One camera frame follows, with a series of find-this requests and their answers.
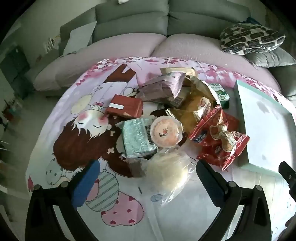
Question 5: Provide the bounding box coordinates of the clear bag white bun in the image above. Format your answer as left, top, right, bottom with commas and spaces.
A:
140, 148, 197, 205

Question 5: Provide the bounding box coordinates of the yellow snack packet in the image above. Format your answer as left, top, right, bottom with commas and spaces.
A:
166, 95, 212, 130

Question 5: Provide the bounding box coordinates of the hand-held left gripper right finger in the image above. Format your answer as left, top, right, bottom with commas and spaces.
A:
196, 159, 271, 241

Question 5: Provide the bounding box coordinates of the mint green tray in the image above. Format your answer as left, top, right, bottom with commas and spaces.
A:
233, 80, 296, 178

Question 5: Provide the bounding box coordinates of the gold snack packet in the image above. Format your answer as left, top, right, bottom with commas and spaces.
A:
184, 76, 221, 109

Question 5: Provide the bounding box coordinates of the grey sofa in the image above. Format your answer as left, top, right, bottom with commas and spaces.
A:
33, 0, 296, 100

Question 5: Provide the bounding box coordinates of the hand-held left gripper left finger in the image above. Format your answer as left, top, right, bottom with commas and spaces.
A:
25, 159, 101, 241

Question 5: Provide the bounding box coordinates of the round pudding cup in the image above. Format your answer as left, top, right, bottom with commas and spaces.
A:
150, 116, 183, 147

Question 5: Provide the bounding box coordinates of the black white patterned pillow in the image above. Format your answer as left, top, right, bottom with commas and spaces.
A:
219, 22, 286, 55

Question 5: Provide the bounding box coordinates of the green pastry packet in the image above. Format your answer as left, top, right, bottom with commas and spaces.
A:
208, 83, 230, 109

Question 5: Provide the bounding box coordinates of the printed cartoon blanket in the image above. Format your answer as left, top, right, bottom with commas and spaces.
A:
25, 57, 296, 241

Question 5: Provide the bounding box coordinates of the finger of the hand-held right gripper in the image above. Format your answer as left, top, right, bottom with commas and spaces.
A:
279, 161, 296, 189

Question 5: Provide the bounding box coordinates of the row of small bottles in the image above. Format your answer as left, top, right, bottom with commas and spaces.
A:
3, 98, 22, 121

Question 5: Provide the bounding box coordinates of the dark blue cabinet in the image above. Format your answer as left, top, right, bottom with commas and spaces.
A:
0, 45, 30, 78

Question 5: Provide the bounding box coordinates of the teal silver snack packet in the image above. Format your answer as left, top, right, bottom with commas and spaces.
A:
116, 118, 158, 159

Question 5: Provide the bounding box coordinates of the pink seat cushion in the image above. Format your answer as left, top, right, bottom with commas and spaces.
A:
150, 35, 281, 93
33, 32, 167, 91

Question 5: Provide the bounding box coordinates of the purple snack packet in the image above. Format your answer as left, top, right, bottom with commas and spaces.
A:
135, 72, 186, 105

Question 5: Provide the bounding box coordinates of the light grey cushion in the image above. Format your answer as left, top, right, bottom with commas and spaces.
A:
63, 21, 97, 55

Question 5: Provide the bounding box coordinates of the grey pillow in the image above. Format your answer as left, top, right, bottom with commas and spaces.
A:
245, 47, 296, 68

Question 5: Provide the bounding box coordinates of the red-brown snack packet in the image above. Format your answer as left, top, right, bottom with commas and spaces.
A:
105, 94, 144, 118

